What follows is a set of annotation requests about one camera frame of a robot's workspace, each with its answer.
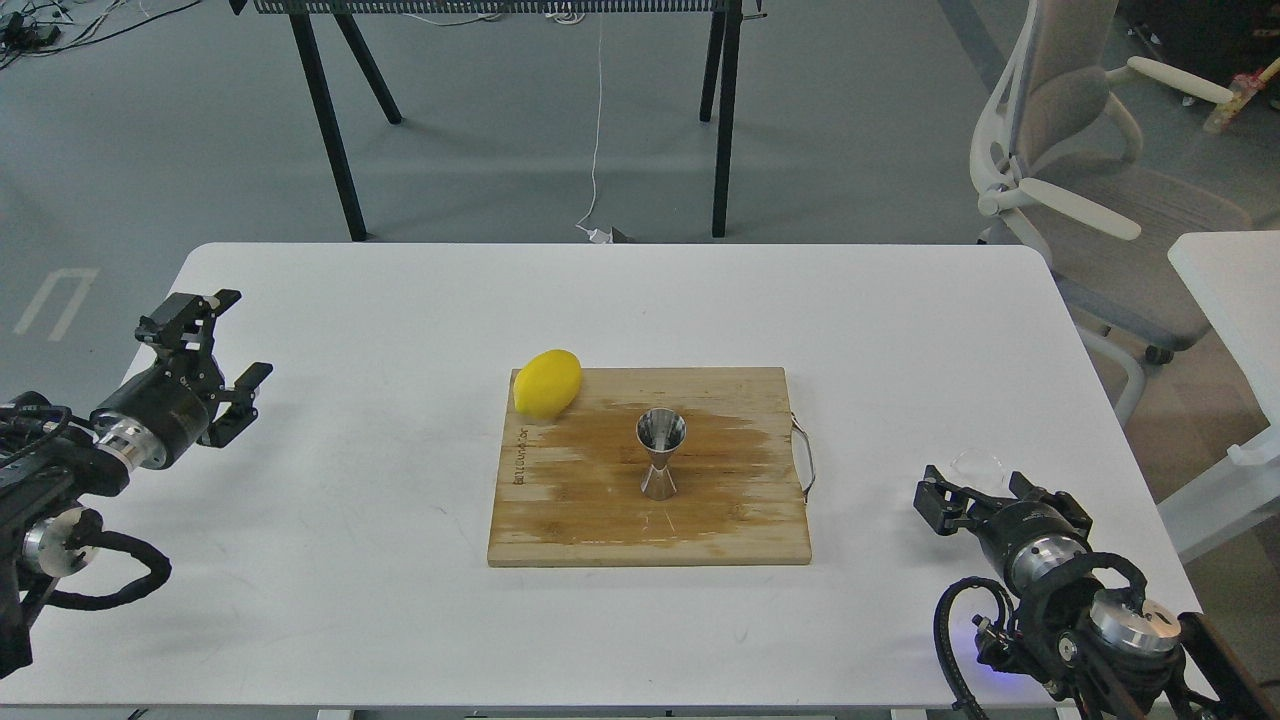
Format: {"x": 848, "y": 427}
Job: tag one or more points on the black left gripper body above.
{"x": 158, "y": 414}

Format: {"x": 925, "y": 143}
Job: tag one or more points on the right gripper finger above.
{"x": 1024, "y": 490}
{"x": 948, "y": 508}

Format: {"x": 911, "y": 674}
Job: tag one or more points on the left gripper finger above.
{"x": 231, "y": 409}
{"x": 180, "y": 331}

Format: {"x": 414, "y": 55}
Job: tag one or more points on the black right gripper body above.
{"x": 1024, "y": 538}

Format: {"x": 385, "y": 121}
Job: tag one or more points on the steel double jigger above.
{"x": 660, "y": 431}

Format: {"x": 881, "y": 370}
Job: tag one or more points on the small clear glass cup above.
{"x": 981, "y": 471}

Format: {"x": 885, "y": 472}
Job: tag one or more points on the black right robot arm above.
{"x": 1076, "y": 620}

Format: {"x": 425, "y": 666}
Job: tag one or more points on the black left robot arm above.
{"x": 52, "y": 458}

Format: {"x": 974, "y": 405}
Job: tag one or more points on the yellow lemon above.
{"x": 547, "y": 385}

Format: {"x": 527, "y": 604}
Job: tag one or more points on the wooden cutting board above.
{"x": 568, "y": 491}

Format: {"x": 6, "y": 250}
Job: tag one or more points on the grey office chair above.
{"x": 1054, "y": 160}

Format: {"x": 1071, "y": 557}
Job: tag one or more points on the black metal frame table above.
{"x": 485, "y": 86}

